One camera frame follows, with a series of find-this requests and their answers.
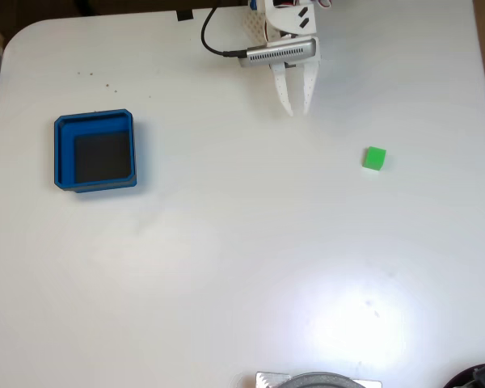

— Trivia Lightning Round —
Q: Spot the green cube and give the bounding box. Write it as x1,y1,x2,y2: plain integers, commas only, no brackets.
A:
362,145,387,171

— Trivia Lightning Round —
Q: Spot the blue square box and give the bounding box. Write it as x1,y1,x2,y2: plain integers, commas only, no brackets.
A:
53,108,138,194

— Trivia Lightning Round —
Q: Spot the silver metal plate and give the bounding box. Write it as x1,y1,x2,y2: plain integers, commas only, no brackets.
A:
255,370,383,388

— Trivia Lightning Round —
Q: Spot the grey round object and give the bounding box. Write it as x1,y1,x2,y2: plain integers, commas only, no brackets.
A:
280,371,367,388

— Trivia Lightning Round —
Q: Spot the black object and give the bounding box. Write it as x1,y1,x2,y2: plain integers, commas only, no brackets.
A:
444,357,485,388

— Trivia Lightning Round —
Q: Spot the silver camera box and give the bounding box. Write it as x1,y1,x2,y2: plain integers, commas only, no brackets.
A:
238,36,320,69

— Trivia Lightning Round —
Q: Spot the black camera cable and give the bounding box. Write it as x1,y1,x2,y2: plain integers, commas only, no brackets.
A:
200,6,250,60

